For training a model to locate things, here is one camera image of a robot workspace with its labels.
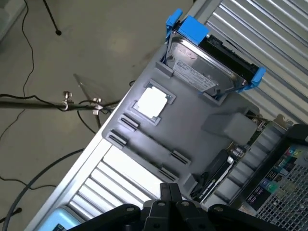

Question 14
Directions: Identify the open PC case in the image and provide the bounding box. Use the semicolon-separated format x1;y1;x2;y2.
228;124;308;231

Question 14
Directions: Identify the thin black floor cable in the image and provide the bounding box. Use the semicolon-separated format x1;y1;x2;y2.
20;0;35;97

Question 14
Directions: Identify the black stand pole with clamps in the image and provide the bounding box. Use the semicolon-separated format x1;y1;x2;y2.
0;90;121;116

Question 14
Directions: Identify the clear acrylic plate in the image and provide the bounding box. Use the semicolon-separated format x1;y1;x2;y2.
73;73;121;106

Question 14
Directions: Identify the black tripod leg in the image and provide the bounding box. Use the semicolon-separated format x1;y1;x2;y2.
42;0;63;36

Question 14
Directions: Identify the hard disk with blue bracket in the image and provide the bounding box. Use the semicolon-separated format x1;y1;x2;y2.
165;8;267;102

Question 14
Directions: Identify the silver CPU chip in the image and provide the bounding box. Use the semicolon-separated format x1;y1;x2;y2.
136;86;169;119

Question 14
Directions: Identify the light blue plastic device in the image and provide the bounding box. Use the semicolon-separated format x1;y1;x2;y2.
47;207;81;231

